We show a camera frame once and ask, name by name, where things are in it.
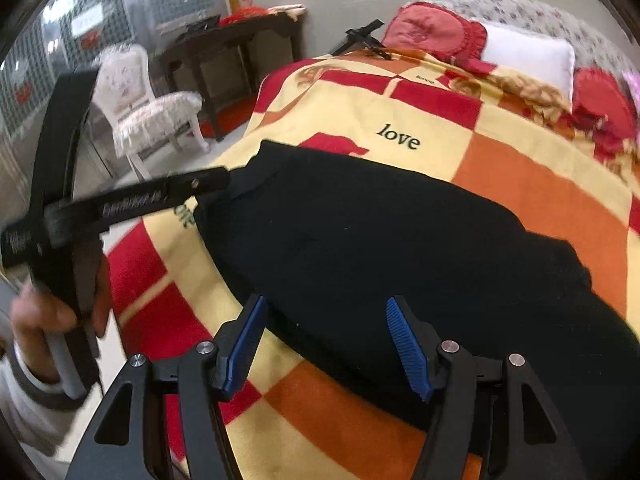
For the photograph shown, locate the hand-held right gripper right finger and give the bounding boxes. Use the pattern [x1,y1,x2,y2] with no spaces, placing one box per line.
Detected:
[385,296,588,480]

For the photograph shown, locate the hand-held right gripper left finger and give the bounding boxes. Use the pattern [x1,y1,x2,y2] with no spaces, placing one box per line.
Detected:
[65,294,268,480]

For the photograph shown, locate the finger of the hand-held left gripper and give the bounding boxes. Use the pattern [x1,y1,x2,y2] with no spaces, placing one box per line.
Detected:
[167,166,251,200]

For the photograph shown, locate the black pants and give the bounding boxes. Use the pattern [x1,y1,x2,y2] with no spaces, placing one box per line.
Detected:
[192,140,640,443]

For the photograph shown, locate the red floor mat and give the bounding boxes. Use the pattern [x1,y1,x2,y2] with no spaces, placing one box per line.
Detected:
[199,101,257,137]

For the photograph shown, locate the white upholstered chair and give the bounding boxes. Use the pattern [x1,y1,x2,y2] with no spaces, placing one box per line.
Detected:
[92,44,212,182]

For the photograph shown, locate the dark wooden table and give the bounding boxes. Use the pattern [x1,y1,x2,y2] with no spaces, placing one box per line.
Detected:
[159,10,306,142]

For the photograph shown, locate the black flat object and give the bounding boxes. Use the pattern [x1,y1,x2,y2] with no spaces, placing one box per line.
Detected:
[184,15,221,34]

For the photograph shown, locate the red cloth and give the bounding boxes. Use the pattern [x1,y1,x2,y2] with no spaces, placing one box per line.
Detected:
[219,7,272,27]

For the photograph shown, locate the checkered printed blanket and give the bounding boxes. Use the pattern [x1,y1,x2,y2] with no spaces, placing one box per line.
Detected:
[107,47,640,480]

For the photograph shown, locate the black tripod stand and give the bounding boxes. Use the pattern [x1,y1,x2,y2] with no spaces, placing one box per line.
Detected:
[330,18,394,62]

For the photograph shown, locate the red ruffled pillow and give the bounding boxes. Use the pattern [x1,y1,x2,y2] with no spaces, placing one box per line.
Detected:
[381,2,489,65]
[570,67,639,157]

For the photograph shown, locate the white pillow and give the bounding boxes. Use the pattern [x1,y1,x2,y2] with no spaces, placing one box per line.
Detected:
[481,23,577,102]

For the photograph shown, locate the floral headboard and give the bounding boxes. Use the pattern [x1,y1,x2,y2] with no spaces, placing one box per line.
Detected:
[449,0,640,88]

